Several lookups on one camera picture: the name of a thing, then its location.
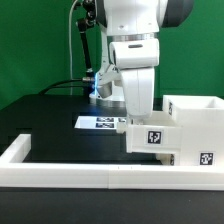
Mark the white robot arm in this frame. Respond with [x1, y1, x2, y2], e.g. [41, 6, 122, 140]
[94, 0, 194, 119]

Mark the white drawer tagged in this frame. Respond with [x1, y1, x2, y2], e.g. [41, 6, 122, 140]
[116, 111, 184, 156]
[156, 154, 175, 166]

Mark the white drawer front tagged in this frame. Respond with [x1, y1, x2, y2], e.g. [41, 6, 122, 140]
[156, 154, 175, 166]

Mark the white marker tag sheet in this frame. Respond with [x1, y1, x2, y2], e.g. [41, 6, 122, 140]
[74, 116, 126, 130]

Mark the white drawer cabinet box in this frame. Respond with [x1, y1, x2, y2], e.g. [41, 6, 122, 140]
[163, 95, 224, 167]

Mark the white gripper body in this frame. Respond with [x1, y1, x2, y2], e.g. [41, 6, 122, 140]
[121, 68, 155, 118]

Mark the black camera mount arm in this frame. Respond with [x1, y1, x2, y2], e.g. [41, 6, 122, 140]
[75, 0, 101, 98]

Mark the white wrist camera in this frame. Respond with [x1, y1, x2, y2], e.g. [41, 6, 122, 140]
[97, 65, 122, 98]

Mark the black cable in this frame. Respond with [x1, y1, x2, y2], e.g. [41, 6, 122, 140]
[38, 78, 94, 96]

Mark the white border rail fence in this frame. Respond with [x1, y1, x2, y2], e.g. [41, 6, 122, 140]
[0, 134, 224, 191]

